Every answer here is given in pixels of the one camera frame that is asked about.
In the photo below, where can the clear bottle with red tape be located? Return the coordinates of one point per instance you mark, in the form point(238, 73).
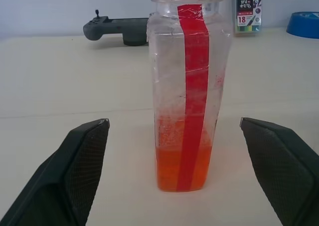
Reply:
point(184, 99)

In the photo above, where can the marker pen pack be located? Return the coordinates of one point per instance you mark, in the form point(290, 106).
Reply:
point(247, 12)

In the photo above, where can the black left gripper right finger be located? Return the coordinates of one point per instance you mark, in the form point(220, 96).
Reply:
point(284, 171)

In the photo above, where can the blue bowl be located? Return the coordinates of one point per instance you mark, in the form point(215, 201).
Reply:
point(304, 24)

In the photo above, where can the grey game controller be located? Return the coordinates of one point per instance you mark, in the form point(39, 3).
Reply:
point(114, 29)

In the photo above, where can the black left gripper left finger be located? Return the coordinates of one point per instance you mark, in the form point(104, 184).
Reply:
point(62, 176)

